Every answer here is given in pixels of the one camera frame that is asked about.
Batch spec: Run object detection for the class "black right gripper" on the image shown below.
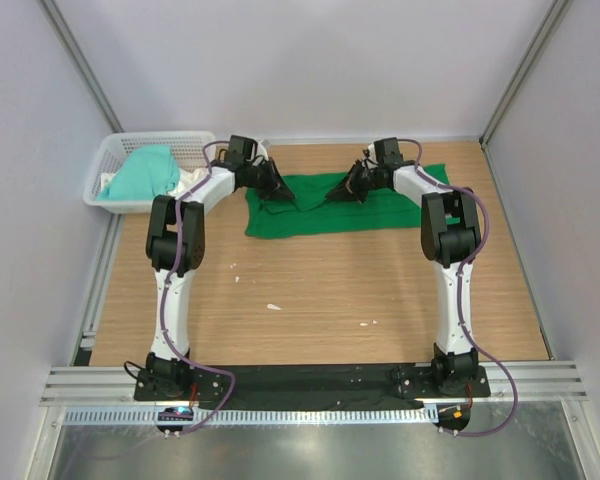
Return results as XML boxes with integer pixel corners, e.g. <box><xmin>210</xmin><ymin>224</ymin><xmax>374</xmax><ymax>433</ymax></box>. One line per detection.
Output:
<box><xmin>327</xmin><ymin>160</ymin><xmax>382</xmax><ymax>203</ymax></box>

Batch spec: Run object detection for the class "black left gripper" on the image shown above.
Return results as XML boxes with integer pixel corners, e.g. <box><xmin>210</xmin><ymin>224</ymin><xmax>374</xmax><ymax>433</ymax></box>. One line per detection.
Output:
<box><xmin>244</xmin><ymin>157</ymin><xmax>295</xmax><ymax>202</ymax></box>

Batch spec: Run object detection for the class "green t shirt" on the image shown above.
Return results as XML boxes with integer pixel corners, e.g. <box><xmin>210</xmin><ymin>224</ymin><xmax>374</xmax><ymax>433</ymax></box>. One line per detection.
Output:
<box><xmin>245</xmin><ymin>163</ymin><xmax>447</xmax><ymax>240</ymax></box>

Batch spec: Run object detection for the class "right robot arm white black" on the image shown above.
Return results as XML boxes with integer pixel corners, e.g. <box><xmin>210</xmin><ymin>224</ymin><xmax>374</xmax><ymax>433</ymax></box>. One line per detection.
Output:
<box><xmin>325</xmin><ymin>137</ymin><xmax>483</xmax><ymax>397</ymax></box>

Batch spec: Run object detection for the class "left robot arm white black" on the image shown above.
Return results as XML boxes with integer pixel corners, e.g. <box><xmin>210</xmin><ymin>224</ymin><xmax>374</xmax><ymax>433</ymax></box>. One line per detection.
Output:
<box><xmin>134</xmin><ymin>135</ymin><xmax>295</xmax><ymax>401</ymax></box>

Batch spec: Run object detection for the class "white t shirt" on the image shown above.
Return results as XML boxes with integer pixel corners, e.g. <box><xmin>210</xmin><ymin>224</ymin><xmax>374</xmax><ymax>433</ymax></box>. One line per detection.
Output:
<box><xmin>96</xmin><ymin>169</ymin><xmax>204</xmax><ymax>201</ymax></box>

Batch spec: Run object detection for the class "teal t shirt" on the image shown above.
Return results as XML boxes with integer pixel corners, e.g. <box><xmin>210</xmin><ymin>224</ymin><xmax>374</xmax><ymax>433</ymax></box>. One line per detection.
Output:
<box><xmin>110</xmin><ymin>145</ymin><xmax>180</xmax><ymax>194</ymax></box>

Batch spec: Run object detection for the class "white plastic basket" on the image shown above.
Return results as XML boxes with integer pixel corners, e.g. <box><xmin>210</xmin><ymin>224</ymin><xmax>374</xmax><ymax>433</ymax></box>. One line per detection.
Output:
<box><xmin>83</xmin><ymin>131</ymin><xmax>216</xmax><ymax>214</ymax></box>

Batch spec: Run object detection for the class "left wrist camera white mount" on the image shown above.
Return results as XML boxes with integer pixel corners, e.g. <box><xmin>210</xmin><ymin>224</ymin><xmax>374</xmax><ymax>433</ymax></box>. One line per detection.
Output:
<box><xmin>257</xmin><ymin>140</ymin><xmax>271</xmax><ymax>156</ymax></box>

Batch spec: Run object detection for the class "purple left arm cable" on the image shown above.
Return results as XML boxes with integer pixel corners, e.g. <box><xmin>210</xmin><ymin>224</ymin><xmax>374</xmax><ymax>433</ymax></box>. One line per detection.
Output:
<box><xmin>159</xmin><ymin>141</ymin><xmax>236</xmax><ymax>434</ymax></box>

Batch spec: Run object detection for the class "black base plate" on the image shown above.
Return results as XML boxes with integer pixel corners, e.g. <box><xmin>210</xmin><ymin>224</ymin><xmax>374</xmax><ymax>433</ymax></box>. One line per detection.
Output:
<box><xmin>133</xmin><ymin>363</ymin><xmax>491</xmax><ymax>412</ymax></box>

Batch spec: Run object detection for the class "white slotted cable duct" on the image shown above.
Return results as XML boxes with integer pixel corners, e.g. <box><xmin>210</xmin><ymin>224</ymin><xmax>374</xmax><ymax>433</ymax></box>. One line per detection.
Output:
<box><xmin>63</xmin><ymin>405</ymin><xmax>438</xmax><ymax>427</ymax></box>

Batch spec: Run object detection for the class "aluminium frame rail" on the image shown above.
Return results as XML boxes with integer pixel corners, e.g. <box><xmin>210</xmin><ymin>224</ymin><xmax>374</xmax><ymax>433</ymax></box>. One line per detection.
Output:
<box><xmin>41</xmin><ymin>361</ymin><xmax>587</xmax><ymax>411</ymax></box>

